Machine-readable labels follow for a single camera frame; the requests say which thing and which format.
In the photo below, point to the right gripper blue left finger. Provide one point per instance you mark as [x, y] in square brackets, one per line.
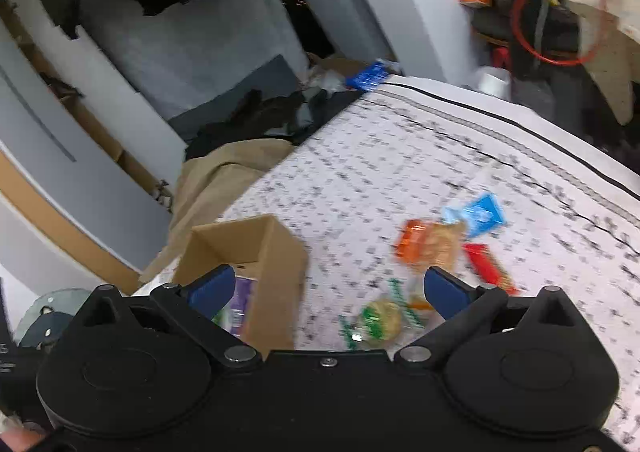
[210, 293]

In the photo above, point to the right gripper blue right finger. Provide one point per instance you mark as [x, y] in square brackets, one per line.
[446, 293]

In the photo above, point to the purple round cake packet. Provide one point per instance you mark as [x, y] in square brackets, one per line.
[233, 316]

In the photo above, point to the red candy bar packet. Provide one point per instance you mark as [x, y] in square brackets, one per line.
[487, 267]

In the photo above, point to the golden biscuit packet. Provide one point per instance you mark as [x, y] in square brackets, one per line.
[440, 249]

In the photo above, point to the orange snack packet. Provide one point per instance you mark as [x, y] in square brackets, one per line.
[408, 249]

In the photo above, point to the green round cookie packet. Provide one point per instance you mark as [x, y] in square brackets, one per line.
[381, 321]

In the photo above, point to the blue square snack packet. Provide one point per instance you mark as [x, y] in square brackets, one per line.
[480, 216]

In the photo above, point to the person's left hand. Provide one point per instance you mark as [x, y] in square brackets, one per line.
[18, 436]

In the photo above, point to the shiba dog plush pillow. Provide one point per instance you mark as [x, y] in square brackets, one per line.
[48, 317]

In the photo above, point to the brown cardboard box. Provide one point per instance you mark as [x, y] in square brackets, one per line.
[265, 251]

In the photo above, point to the tan blanket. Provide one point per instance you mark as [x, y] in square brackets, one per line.
[208, 185]

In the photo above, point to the patterned white bed sheet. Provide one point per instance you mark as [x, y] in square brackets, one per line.
[411, 149]

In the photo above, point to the white wardrobe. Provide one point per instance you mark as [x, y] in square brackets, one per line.
[81, 152]

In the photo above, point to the black clothes pile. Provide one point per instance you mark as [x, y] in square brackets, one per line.
[293, 119]

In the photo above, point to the blue foil bag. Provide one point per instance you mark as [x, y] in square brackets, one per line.
[370, 77]

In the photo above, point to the grey small refrigerator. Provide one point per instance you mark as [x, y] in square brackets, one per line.
[352, 28]

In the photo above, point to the cream dotted cloth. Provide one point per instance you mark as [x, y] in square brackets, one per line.
[612, 27]

